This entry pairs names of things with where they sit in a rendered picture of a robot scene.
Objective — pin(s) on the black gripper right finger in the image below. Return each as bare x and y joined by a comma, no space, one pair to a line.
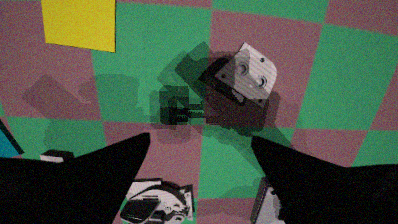
314,191

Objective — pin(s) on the teal flat plate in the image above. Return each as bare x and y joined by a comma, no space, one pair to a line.
8,146

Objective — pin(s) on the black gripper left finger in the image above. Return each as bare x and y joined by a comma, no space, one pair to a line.
88,189

